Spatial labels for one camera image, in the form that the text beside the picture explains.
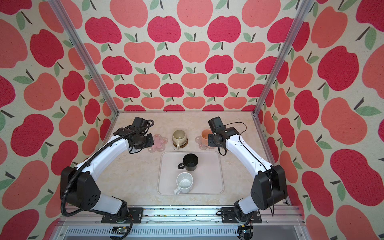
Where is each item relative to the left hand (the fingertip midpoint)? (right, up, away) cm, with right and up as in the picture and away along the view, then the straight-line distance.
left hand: (154, 143), depth 86 cm
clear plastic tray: (+32, -21, 0) cm, 38 cm away
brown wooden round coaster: (+16, -3, +13) cm, 20 cm away
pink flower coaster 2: (+26, 0, +19) cm, 32 cm away
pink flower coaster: (0, -2, +15) cm, 15 cm away
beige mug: (+13, +2, +15) cm, 20 cm away
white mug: (+18, -21, -2) cm, 28 cm away
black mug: (+21, -12, +5) cm, 25 cm away
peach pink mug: (+30, +3, +11) cm, 33 cm away
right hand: (+37, +2, 0) cm, 37 cm away
